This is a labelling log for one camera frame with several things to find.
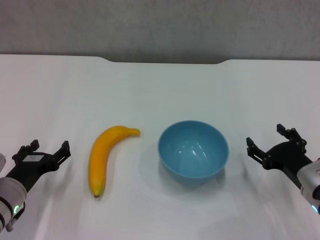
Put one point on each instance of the yellow banana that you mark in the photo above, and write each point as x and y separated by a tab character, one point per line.
97	160

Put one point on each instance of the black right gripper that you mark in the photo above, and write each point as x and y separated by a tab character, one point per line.
287	156

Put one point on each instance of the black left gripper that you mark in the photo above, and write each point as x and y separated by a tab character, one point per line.
35	165

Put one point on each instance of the blue bowl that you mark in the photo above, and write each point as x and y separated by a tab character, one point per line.
192	155

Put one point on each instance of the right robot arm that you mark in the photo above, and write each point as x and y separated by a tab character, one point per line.
311	177

